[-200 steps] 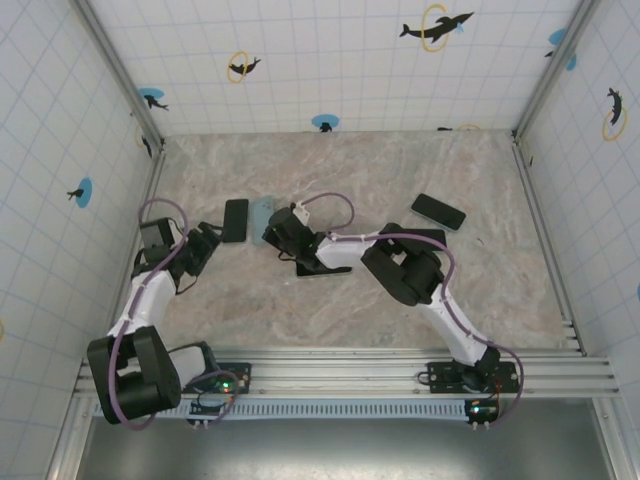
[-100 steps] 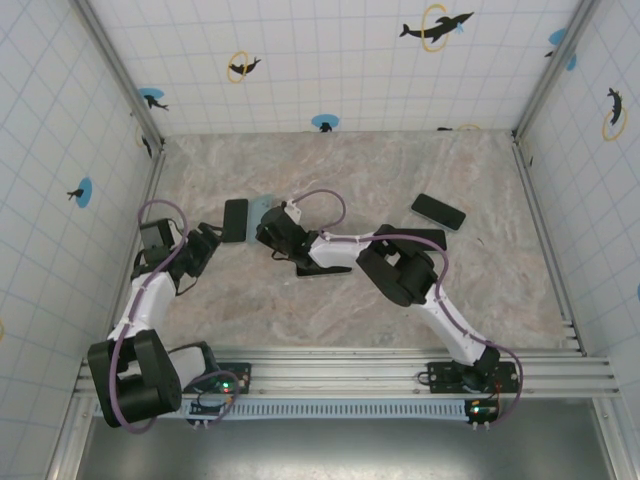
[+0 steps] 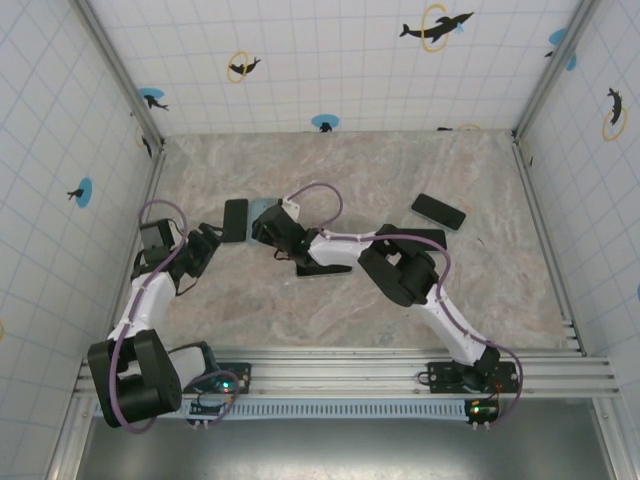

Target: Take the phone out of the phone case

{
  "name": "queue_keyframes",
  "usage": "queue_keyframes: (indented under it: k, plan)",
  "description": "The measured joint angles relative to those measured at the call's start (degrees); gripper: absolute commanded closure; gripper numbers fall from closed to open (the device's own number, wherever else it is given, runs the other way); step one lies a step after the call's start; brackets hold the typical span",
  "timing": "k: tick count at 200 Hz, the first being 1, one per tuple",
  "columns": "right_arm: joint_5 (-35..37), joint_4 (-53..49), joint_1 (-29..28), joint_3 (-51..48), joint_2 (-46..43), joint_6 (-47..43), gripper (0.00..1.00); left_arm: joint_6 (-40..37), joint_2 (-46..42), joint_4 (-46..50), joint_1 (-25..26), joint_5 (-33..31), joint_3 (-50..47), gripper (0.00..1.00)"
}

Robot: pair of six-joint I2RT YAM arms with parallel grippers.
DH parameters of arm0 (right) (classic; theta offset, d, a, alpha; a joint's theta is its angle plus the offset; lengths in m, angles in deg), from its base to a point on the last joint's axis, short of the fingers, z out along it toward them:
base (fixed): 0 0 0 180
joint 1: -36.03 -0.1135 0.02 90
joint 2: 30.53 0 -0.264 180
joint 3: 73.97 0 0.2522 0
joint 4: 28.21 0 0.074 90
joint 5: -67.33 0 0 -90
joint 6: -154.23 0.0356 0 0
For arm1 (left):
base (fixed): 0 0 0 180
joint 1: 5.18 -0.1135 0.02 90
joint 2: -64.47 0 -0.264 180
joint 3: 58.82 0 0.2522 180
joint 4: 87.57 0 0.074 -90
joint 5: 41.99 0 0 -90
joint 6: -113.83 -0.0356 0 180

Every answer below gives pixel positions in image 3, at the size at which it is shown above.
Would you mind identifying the aluminium corner post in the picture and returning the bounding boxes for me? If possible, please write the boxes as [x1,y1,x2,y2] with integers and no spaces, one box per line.
[512,0,601,140]
[73,0,166,151]

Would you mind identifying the long aluminium mounting rail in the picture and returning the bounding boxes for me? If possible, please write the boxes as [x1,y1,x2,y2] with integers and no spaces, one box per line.
[73,348,623,400]

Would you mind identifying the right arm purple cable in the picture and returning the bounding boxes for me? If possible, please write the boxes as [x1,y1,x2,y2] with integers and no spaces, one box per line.
[291,183,525,427]

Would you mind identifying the large dolphin yellow ring sticker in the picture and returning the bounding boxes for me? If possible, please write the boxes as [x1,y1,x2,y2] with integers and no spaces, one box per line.
[398,3,475,54]

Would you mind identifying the small black control board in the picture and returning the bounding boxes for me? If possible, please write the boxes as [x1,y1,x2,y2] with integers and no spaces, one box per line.
[187,392,236,431]
[464,398,500,432]

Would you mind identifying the grey metal panel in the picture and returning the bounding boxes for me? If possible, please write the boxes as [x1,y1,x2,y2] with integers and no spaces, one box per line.
[74,414,619,480]

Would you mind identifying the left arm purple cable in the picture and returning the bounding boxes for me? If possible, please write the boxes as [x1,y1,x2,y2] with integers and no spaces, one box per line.
[110,199,239,434]

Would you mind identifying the aluminium frame post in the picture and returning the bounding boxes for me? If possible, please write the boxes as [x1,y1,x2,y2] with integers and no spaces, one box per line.
[45,394,96,480]
[593,397,637,480]

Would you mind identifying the dolphin on blue disc sticker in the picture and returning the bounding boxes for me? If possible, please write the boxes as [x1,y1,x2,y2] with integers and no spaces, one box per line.
[137,87,170,112]
[544,27,570,59]
[310,113,340,134]
[66,177,95,209]

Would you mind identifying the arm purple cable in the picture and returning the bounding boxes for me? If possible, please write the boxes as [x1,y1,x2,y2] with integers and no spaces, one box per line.
[110,199,239,434]
[291,183,525,427]

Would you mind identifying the white slotted cable duct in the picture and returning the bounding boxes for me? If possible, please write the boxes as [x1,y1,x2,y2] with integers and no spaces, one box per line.
[92,398,474,421]

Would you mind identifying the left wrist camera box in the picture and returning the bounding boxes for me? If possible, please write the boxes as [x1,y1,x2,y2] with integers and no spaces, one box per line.
[138,218,175,250]

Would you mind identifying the aluminium table side rail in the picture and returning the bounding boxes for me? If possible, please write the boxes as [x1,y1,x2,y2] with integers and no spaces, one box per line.
[122,147,169,281]
[512,130,589,357]

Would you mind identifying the silver-framed black smartphone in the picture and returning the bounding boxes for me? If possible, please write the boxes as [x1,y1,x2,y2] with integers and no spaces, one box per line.
[294,259,354,279]

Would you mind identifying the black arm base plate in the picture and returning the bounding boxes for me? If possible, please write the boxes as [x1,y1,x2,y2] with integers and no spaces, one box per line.
[427,360,521,395]
[179,361,253,396]

